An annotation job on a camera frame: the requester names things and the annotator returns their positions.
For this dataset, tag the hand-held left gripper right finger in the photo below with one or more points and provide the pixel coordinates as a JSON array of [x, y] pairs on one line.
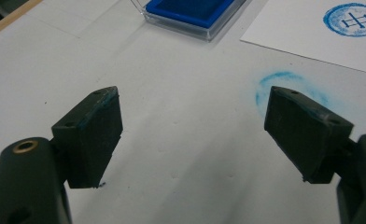
[[302, 137]]

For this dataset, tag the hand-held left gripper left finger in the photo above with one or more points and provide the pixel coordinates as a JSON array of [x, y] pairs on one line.
[[91, 143]]

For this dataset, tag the white paper sheet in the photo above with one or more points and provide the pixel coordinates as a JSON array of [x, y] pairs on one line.
[[296, 31]]

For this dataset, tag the blue ink pad clear case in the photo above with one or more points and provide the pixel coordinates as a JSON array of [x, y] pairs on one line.
[[190, 9]]

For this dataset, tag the white table cover board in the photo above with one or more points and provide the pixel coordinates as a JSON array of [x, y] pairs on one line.
[[178, 109]]

